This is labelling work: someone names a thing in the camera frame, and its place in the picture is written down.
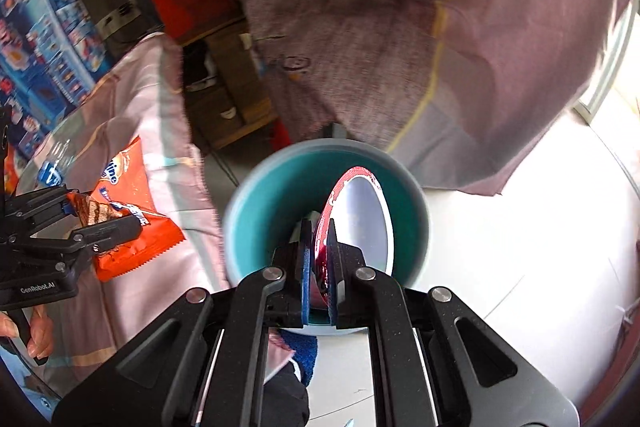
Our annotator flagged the teal bowl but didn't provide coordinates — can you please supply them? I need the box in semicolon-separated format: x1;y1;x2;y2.
222;138;431;338

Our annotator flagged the blue toy box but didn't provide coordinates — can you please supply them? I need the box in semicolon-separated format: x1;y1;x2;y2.
0;0;113;162

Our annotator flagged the person's left hand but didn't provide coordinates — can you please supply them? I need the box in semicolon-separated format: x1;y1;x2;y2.
0;307;55;360

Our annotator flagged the red white round packet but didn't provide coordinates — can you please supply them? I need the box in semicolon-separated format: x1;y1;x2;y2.
310;165;396;308

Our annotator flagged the dark cloth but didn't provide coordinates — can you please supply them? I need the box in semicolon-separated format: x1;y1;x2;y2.
262;359;311;427

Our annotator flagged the orange snack packet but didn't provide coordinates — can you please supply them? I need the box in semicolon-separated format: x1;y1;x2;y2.
67;137;186;283

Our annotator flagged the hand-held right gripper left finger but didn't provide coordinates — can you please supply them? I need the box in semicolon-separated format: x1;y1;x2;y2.
52;217;313;427

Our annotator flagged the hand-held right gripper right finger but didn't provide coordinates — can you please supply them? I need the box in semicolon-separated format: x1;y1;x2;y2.
325;219;581;427

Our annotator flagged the grey woven cloth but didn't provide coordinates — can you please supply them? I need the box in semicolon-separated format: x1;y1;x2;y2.
192;0;638;198

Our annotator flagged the blue towel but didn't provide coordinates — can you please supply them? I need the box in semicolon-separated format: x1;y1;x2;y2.
272;329;318;388

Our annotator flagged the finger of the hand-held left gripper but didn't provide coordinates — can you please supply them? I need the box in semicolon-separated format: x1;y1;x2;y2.
5;184;76;228
30;214;143;258

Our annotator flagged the pink checked tablecloth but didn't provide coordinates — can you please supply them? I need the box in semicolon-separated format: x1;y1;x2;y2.
10;34;226;408

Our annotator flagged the brown cardboard box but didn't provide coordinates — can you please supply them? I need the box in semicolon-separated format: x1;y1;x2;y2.
180;19;281;150

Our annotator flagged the clear plastic bottle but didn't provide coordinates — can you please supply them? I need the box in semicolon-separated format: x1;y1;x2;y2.
20;112;101;198

